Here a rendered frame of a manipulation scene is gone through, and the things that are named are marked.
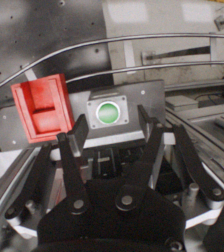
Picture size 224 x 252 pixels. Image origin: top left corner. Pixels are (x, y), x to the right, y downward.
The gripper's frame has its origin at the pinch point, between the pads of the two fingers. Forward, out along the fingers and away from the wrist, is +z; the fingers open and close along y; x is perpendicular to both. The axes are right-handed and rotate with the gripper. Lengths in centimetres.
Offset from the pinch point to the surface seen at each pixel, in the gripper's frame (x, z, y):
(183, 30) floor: 27, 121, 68
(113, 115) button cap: -1.7, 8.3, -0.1
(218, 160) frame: -12.2, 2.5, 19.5
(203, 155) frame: -12.2, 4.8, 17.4
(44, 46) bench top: 19, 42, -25
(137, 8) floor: 49, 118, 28
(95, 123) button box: -3.0, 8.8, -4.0
